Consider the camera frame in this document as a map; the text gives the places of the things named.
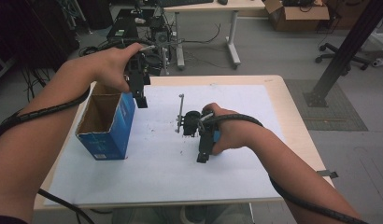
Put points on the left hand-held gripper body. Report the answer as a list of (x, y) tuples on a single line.
[(139, 70)]

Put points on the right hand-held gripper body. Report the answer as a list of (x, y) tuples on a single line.
[(192, 123)]

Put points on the blue cardboard box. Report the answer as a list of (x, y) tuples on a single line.
[(118, 133)]

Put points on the person's left hand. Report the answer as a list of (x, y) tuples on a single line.
[(105, 67)]

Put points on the person's right hand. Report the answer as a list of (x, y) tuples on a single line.
[(233, 130)]

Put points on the silver computer tower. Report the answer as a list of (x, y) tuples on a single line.
[(161, 35)]

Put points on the black computer tower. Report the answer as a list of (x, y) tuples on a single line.
[(125, 25)]

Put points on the white paper sheet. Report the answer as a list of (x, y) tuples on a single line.
[(161, 174)]

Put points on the black keyboard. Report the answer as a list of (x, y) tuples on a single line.
[(183, 2)]

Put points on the white desk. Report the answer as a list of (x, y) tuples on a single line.
[(211, 6)]

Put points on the black computer mouse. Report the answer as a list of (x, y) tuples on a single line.
[(222, 2)]

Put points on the dark curtain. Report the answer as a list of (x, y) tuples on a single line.
[(34, 31)]

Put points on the black tape strip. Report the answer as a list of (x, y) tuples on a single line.
[(328, 174)]

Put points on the grey floor mat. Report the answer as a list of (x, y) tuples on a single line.
[(329, 115)]

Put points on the brown cardboard box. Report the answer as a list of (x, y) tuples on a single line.
[(292, 18)]

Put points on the black office chair base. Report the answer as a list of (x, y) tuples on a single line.
[(339, 56)]

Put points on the black metal post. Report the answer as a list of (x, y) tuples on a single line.
[(342, 56)]

